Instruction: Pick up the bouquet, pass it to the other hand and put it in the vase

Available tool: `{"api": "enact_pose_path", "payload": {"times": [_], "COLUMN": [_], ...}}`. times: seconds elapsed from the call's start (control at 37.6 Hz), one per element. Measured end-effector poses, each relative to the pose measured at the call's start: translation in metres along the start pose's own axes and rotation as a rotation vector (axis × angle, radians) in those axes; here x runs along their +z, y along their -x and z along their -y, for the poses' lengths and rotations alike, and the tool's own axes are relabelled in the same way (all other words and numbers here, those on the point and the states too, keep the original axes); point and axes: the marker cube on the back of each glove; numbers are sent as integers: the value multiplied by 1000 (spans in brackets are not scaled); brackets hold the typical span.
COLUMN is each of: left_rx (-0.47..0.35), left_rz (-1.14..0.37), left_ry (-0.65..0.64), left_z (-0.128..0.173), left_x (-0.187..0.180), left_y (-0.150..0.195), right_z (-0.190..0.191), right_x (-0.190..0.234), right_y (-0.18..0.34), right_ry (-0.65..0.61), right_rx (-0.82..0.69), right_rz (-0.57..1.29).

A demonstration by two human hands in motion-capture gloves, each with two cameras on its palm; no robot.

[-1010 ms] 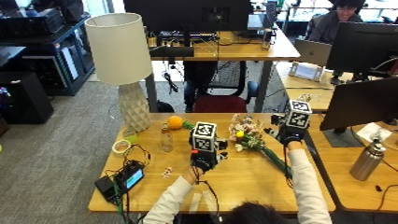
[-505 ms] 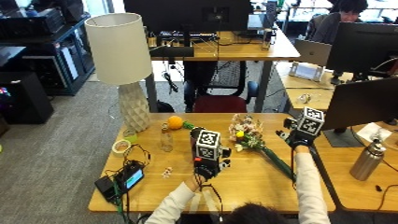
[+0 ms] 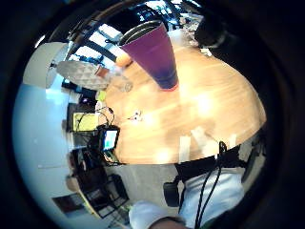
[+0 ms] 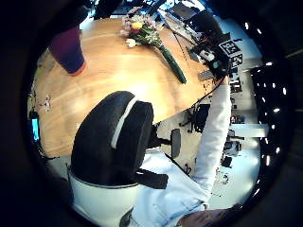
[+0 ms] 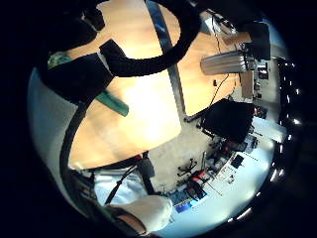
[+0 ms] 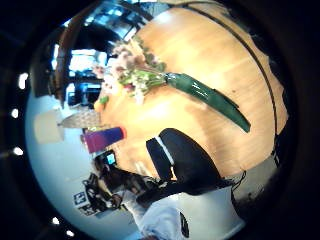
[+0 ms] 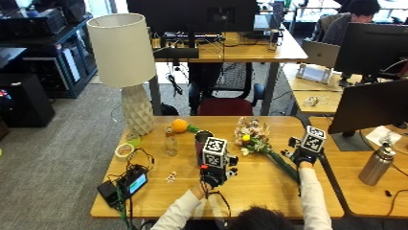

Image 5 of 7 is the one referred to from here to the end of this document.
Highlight white desk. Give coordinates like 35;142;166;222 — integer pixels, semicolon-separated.
253;116;287;144

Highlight brown wooden cabinet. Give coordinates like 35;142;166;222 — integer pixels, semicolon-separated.
240;69;255;99

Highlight black table leg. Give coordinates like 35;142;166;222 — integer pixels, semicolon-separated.
137;151;157;196

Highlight thick black cable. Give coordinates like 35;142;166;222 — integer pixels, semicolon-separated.
58;100;100;216

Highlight blue mat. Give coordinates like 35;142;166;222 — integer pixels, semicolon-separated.
168;188;208;214

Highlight black strap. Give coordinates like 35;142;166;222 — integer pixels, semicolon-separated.
104;164;138;206

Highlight grey ribbed panel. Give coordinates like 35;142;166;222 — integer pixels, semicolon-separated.
200;50;250;76

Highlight white device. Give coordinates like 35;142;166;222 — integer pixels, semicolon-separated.
203;12;238;38

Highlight black monitor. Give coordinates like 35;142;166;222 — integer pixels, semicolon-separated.
243;21;272;62

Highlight green flat strip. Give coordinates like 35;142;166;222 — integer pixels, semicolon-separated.
94;90;130;118

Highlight red and black tool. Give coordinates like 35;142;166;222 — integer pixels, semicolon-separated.
188;168;213;199

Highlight thin black cable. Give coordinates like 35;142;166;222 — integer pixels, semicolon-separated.
208;18;233;109

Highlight black office chair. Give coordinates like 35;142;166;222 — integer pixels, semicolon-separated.
197;97;257;145

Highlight small black chair base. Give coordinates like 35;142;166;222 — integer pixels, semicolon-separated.
176;158;200;179

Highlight small black square panel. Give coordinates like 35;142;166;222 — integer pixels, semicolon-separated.
230;154;246;170

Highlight row of ceiling lights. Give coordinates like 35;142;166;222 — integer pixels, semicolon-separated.
276;59;303;135

